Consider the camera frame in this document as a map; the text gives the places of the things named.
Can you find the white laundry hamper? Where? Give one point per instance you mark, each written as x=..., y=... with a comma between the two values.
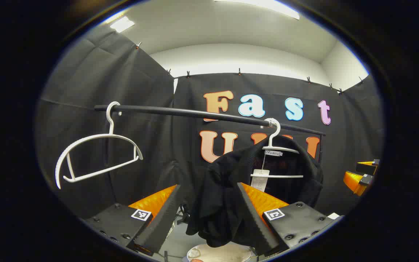
x=227, y=254

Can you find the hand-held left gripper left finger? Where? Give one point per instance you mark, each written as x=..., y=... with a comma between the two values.
x=162, y=222

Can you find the black backdrop cloth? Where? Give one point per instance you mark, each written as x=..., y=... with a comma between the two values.
x=86, y=80

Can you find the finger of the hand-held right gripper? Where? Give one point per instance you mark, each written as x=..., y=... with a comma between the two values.
x=355, y=182
x=367, y=168

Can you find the black knit garment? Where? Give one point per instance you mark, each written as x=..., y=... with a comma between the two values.
x=216, y=196

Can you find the row of backdrop clips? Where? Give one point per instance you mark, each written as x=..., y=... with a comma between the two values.
x=239, y=71

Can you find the white plastic hanger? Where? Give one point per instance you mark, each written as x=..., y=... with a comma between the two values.
x=111, y=127
x=282, y=149

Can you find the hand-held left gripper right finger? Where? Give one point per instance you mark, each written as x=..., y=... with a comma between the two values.
x=255, y=222

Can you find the small ceiling light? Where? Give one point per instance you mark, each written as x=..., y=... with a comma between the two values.
x=122, y=24

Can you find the black clothes rail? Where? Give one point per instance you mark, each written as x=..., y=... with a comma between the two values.
x=180, y=112

